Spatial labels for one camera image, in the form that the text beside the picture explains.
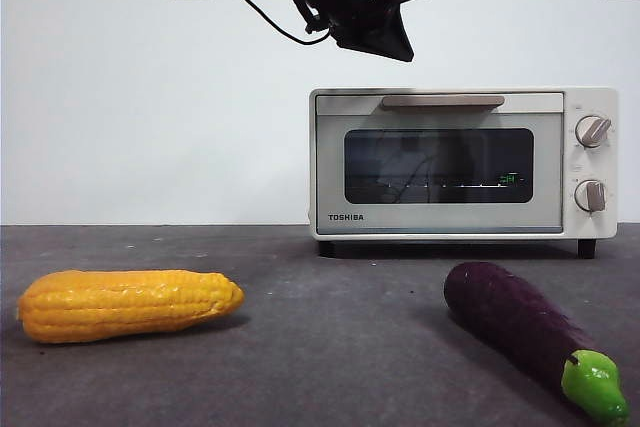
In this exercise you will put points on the cream oven knob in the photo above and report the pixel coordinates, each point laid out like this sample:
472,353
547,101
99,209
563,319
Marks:
590,132
590,195

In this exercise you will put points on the yellow corn cob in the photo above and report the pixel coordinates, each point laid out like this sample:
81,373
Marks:
125,307

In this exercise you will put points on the purple eggplant with green stem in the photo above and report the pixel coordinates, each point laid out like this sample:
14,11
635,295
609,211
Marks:
500,307

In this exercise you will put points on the cream toaster oven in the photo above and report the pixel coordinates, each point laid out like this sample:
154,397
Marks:
607,172

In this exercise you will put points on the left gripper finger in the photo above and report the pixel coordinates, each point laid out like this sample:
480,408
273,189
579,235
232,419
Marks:
372,46
395,29

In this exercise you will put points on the black oven foot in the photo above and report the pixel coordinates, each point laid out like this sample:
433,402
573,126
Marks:
587,249
327,248

